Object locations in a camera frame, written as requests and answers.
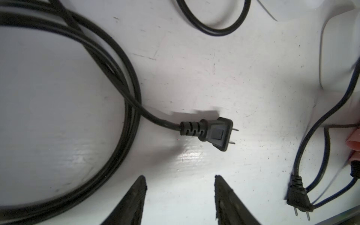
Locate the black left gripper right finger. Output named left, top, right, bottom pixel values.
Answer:
left=214, top=175, right=260, bottom=225

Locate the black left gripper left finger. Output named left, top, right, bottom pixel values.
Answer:
left=102, top=175, right=147, bottom=225

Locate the black cord of long dryer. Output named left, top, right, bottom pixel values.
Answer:
left=0, top=0, right=239, bottom=225

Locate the pink hair dryer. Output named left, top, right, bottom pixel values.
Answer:
left=346, top=128, right=360, bottom=164

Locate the black cord of small dryer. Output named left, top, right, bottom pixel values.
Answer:
left=175, top=0, right=252, bottom=37

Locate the white power strip right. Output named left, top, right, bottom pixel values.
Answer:
left=320, top=9, right=360, bottom=92

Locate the black cord of near dryer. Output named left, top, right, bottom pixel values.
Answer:
left=286, top=57, right=360, bottom=221

